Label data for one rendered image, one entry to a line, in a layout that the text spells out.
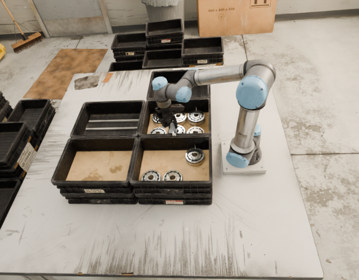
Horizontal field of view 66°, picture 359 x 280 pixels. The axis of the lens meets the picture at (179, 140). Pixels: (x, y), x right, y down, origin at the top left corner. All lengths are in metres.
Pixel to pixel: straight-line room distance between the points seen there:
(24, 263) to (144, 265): 0.59
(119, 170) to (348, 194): 1.80
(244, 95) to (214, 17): 3.10
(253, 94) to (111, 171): 0.86
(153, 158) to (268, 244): 0.72
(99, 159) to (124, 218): 0.36
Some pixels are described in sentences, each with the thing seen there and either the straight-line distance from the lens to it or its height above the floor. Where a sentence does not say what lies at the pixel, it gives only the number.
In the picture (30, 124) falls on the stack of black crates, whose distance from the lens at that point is 2.83.
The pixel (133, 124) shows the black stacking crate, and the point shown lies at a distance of 1.75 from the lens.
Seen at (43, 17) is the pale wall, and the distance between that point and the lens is 4.93.
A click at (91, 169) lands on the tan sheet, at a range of 1.61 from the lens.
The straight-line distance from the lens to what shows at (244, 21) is 4.21.
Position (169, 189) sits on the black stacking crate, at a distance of 1.38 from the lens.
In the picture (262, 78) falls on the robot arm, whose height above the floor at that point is 1.37.
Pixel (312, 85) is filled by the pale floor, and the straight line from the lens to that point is 3.43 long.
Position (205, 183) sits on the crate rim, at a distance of 1.31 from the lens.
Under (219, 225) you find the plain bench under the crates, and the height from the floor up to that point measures 0.70.
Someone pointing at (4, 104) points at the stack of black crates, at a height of 0.49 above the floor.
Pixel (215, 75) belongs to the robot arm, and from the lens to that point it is 1.33.
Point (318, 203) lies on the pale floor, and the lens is 2.46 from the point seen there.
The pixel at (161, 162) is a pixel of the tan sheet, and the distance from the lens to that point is 1.52.
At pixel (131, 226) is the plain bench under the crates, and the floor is 0.70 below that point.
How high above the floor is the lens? 2.04
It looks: 49 degrees down
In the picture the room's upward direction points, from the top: 8 degrees counter-clockwise
